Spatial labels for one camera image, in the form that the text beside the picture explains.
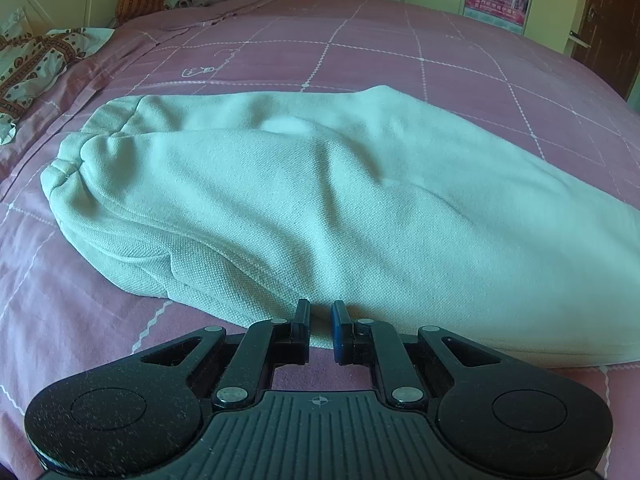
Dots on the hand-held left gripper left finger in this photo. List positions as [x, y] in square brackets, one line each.
[301, 321]

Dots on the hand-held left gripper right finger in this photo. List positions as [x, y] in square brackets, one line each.
[340, 330]

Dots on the white pants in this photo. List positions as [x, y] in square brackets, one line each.
[300, 200]

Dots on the brown wooden door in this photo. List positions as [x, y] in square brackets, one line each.
[615, 20]

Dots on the pink checked bedsheet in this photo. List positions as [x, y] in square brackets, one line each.
[400, 60]

